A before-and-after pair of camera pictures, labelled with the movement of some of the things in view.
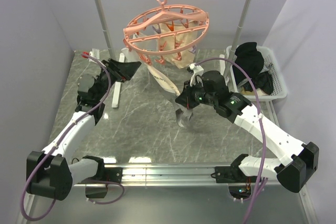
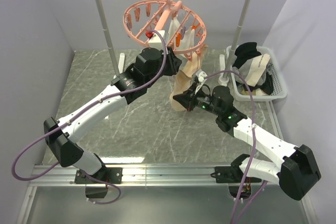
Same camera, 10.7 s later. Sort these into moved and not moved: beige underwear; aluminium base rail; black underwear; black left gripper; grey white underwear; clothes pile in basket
Moved: black left gripper; grey white underwear; beige underwear
Not moved: aluminium base rail; clothes pile in basket; black underwear
